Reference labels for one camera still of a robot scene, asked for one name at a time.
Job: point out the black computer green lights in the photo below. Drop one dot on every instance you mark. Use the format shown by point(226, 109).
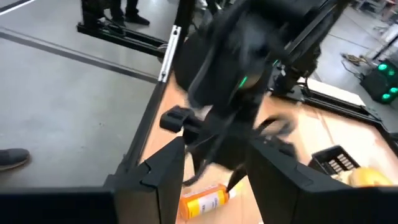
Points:
point(376, 84)

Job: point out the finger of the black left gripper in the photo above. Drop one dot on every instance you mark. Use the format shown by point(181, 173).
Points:
point(237, 175)

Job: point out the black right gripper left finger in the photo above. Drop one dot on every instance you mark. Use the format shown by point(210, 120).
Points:
point(140, 199)

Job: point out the person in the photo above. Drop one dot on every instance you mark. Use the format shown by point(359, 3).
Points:
point(133, 17)

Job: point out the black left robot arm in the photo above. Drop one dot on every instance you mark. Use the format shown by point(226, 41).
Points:
point(242, 46)

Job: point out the yellow food colouring bottle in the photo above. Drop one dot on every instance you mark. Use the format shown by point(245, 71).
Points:
point(202, 202)

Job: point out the black plastic basket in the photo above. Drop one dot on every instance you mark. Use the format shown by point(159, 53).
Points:
point(326, 155)

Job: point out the black aluminium table frame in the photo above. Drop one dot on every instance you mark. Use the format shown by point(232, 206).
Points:
point(144, 124)

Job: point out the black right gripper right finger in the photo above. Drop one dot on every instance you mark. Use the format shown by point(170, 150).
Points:
point(295, 199)

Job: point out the black floor stand base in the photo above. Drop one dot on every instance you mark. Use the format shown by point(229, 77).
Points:
point(124, 37)

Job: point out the white flat panel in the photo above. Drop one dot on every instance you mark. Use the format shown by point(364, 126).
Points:
point(335, 91)

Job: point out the grey shoe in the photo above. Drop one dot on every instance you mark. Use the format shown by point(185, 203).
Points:
point(12, 158)

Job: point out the silver metal bracket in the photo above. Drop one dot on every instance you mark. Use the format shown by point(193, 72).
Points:
point(170, 53)

